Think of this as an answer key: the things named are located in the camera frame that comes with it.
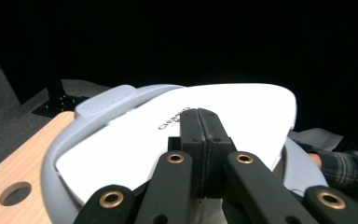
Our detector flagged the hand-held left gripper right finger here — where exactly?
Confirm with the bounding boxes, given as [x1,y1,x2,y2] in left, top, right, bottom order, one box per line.
[197,107,238,201]

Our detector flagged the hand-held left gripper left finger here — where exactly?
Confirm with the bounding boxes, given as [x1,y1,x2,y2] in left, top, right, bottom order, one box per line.
[167,107,207,201]

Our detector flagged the black stand base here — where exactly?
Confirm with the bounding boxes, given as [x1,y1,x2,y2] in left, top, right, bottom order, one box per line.
[31,77,90,119]

